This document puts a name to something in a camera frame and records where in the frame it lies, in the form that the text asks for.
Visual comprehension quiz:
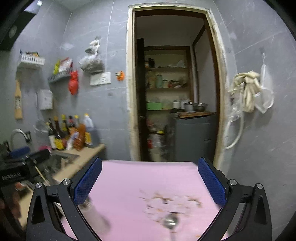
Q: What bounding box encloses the range hood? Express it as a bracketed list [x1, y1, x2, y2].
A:
[1, 1, 43, 51]

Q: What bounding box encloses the red plastic bag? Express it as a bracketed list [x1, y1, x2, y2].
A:
[68, 70, 79, 95]

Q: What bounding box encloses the white wall box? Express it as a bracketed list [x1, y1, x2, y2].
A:
[37, 89, 53, 110]

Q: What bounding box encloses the grey cabinet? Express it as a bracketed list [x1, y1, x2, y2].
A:
[168, 114, 217, 162]

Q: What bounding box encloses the hanging bag of spices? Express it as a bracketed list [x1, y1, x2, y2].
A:
[78, 36, 104, 74]

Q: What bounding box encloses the steel spoon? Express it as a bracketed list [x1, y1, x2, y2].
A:
[162, 212, 179, 241]

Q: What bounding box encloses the wooden door frame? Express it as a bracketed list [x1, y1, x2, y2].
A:
[125, 3, 237, 172]

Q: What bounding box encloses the chrome faucet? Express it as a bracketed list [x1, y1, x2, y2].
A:
[10, 128, 32, 150]

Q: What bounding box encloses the wooden chopstick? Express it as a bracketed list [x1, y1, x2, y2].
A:
[34, 165, 50, 186]

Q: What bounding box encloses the steel bowl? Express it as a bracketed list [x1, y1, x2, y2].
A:
[193, 103, 208, 112]

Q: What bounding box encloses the large oil jug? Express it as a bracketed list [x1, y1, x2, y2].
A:
[83, 113, 99, 148]

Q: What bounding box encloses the grey wall shelf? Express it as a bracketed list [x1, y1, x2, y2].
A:
[48, 68, 72, 83]

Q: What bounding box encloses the wooden paddle board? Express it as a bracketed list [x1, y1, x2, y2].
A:
[15, 79, 23, 120]

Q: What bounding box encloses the wire mesh strainer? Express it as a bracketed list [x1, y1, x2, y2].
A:
[33, 93, 49, 134]

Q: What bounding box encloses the white plastic utensil cup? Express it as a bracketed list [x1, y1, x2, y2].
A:
[78, 197, 110, 236]

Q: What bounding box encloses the steel sink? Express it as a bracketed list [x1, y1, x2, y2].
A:
[37, 151, 79, 176]

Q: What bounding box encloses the person's left hand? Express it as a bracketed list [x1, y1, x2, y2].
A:
[1, 184, 22, 220]

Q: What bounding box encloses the white wall socket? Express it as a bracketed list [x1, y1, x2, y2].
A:
[90, 72, 111, 86]

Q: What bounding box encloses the wooden countertop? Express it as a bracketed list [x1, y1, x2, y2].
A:
[18, 144, 106, 228]

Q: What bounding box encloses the white wall basket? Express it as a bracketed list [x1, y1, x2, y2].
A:
[18, 50, 45, 69]

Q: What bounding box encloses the orange snack bag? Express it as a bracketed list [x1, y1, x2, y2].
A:
[73, 123, 86, 151]

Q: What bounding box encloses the dark soy sauce bottle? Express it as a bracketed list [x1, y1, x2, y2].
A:
[47, 118, 65, 151]

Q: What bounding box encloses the green box on shelf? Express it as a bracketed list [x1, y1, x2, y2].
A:
[147, 102, 163, 110]

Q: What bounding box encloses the clear plastic bag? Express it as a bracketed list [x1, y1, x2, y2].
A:
[255, 52, 274, 114]

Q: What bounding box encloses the orange wall hook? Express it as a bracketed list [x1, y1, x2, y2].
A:
[115, 71, 125, 81]

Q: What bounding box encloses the pink floral tablecloth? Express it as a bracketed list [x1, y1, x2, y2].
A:
[60, 159, 230, 241]

